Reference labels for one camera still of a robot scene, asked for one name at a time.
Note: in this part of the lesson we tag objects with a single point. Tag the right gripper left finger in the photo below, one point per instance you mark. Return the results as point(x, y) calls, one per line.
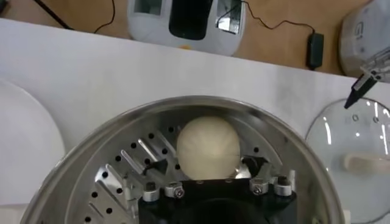
point(175, 190)

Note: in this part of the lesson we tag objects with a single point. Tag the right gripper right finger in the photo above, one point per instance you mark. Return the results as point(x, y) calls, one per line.
point(259, 186)

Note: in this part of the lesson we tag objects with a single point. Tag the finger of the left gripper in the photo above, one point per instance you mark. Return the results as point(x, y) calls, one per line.
point(362, 85)

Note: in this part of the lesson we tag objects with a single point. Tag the white robot base black panel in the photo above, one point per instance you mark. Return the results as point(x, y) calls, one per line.
point(146, 33)

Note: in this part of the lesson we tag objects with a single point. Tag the white round plate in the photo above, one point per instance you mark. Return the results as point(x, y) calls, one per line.
point(24, 146)

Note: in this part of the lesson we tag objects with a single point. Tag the perforated stainless steel steamer basket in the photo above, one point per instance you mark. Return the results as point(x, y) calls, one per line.
point(274, 137)

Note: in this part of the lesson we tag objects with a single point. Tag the white steamed baozi bun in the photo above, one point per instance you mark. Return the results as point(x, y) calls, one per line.
point(207, 146)

